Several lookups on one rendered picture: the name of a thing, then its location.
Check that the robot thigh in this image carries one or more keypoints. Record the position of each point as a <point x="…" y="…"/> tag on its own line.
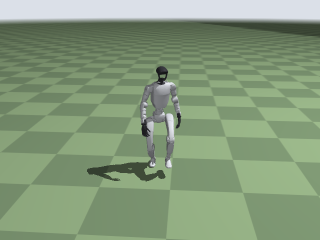
<point x="169" y="121"/>
<point x="149" y="139"/>

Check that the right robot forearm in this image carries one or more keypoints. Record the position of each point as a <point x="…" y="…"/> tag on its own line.
<point x="142" y="112"/>

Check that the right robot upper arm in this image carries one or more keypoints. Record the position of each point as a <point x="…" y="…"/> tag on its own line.
<point x="147" y="90"/>

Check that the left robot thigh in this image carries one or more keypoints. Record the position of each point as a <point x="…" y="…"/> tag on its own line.
<point x="169" y="121"/>

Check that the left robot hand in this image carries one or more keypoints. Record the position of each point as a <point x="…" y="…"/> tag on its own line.
<point x="179" y="120"/>

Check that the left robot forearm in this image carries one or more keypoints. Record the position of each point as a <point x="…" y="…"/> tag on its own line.
<point x="177" y="107"/>

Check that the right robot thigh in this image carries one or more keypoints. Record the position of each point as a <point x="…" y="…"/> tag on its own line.
<point x="149" y="139"/>

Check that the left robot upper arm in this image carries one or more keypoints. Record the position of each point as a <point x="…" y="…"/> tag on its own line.
<point x="173" y="92"/>

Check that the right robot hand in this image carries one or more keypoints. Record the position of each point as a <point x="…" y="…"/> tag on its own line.
<point x="144" y="129"/>

